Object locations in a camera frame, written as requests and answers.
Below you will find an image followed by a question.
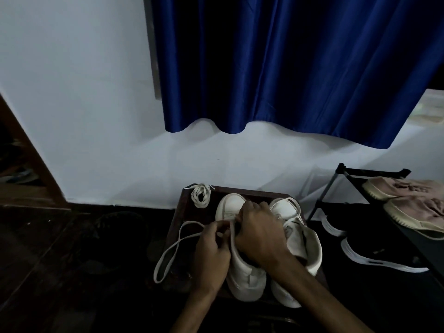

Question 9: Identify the person's right hand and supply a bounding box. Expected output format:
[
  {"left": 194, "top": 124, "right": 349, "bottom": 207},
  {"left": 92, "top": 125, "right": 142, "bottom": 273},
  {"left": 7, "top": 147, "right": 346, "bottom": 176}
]
[{"left": 234, "top": 200, "right": 289, "bottom": 271}]

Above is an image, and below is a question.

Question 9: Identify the person's left hand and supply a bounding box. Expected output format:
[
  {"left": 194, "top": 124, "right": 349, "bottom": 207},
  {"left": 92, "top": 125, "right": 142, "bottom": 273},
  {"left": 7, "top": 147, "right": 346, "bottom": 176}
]
[{"left": 191, "top": 219, "right": 232, "bottom": 299}]

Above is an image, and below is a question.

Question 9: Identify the white shoelace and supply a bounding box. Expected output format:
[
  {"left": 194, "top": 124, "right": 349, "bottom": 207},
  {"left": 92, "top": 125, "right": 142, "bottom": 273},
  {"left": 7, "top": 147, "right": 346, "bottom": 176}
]
[
  {"left": 184, "top": 183, "right": 215, "bottom": 209},
  {"left": 153, "top": 197, "right": 307, "bottom": 285}
]

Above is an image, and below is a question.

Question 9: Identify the person's right forearm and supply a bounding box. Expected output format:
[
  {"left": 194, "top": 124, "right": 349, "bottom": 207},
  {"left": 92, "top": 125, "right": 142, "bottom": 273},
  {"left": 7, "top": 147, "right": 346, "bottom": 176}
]
[{"left": 270, "top": 252, "right": 376, "bottom": 333}]

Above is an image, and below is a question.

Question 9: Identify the dark brown plastic stool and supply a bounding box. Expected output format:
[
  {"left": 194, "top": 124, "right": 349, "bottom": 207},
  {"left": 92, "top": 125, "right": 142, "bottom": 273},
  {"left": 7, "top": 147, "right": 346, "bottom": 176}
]
[{"left": 160, "top": 184, "right": 330, "bottom": 306}]

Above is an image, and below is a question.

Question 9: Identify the black sneaker white sole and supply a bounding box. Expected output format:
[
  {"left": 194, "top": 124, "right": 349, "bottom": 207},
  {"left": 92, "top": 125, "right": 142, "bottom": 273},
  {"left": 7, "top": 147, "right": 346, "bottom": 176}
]
[
  {"left": 339, "top": 237, "right": 431, "bottom": 274},
  {"left": 320, "top": 210, "right": 348, "bottom": 238}
]

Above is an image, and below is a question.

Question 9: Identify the black shoe rack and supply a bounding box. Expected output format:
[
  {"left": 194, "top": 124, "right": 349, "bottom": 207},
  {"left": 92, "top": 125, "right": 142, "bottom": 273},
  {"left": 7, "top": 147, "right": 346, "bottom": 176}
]
[{"left": 306, "top": 162, "right": 444, "bottom": 282}]

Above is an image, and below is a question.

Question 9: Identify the pink sneaker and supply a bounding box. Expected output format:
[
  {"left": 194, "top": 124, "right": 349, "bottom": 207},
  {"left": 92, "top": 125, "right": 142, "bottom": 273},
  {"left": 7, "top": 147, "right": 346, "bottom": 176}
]
[
  {"left": 382, "top": 196, "right": 444, "bottom": 242},
  {"left": 362, "top": 176, "right": 444, "bottom": 202}
]

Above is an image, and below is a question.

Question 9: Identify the blue curtain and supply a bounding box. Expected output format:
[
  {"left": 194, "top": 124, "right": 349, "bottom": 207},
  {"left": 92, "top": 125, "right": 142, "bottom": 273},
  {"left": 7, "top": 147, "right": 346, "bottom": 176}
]
[{"left": 150, "top": 0, "right": 444, "bottom": 150}]

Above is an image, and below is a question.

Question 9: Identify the grey slipper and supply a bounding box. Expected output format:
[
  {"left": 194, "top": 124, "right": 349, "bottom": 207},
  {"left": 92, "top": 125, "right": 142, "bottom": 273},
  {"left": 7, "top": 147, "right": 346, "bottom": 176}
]
[{"left": 0, "top": 167, "right": 39, "bottom": 185}]

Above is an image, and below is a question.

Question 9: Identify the white window grille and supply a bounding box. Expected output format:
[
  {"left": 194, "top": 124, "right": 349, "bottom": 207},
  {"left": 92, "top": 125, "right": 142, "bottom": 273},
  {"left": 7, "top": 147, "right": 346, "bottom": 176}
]
[{"left": 408, "top": 87, "right": 444, "bottom": 126}]

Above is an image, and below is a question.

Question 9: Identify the brown wooden door frame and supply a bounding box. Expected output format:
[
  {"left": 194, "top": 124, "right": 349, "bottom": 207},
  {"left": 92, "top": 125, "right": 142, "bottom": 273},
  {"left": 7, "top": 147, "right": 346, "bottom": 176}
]
[{"left": 0, "top": 94, "right": 71, "bottom": 209}]

